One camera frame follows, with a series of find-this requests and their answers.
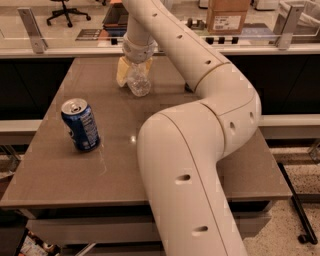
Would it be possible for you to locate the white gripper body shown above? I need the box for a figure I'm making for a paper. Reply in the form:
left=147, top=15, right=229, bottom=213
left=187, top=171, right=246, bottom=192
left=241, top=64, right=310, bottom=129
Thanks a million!
left=122, top=34, right=156, bottom=64

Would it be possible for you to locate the clear plastic water bottle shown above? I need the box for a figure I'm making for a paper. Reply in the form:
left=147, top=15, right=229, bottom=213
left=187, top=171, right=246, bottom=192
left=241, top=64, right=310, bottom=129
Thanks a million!
left=127, top=64, right=151, bottom=97

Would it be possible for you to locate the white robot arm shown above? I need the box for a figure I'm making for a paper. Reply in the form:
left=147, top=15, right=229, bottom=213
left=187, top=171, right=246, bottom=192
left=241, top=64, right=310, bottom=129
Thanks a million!
left=122, top=0, right=261, bottom=256

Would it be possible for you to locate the grey open tray box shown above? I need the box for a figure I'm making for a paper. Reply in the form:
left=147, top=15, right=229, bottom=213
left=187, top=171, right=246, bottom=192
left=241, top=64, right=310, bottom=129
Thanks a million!
left=103, top=3, right=129, bottom=28

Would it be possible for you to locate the blue soda can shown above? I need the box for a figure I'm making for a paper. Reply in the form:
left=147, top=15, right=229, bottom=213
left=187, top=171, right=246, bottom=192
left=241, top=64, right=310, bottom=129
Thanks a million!
left=61, top=98, right=100, bottom=152

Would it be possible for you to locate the black office chair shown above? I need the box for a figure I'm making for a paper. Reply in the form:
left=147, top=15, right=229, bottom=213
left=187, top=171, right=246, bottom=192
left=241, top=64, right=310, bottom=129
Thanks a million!
left=46, top=0, right=91, bottom=28

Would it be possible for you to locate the cardboard box with label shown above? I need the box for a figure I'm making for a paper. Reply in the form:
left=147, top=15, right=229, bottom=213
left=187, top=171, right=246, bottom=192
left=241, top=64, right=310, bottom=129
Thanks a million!
left=206, top=0, right=251, bottom=35

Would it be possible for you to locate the black floor bar with wheel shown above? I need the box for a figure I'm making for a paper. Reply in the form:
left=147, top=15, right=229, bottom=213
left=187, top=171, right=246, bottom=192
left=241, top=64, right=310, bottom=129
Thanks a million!
left=278, top=163, right=318, bottom=245

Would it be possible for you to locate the left metal railing post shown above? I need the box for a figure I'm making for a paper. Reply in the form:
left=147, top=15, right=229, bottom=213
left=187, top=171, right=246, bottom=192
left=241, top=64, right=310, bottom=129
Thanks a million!
left=18, top=7, right=47, bottom=54

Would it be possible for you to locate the metal railing post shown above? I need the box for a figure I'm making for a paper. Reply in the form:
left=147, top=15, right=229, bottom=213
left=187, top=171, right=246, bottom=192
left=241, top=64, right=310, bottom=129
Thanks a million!
left=18, top=7, right=47, bottom=54
left=275, top=4, right=304, bottom=50

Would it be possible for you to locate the right metal railing post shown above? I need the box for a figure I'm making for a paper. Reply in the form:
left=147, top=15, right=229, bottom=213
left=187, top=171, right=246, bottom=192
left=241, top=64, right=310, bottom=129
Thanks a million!
left=275, top=4, right=304, bottom=50

